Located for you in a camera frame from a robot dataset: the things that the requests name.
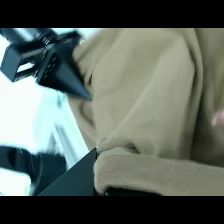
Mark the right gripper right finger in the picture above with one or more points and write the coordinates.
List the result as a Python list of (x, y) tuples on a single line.
[(131, 192)]

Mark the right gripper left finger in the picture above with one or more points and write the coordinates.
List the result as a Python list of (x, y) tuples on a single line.
[(78, 180)]

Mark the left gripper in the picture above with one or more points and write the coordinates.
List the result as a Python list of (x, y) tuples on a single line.
[(31, 56)]

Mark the tan shirt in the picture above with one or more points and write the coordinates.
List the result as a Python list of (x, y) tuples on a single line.
[(150, 100)]

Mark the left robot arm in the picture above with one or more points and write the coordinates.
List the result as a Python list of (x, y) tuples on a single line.
[(33, 33)]

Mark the silver frame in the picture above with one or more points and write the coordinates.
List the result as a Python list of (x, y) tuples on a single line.
[(71, 140)]

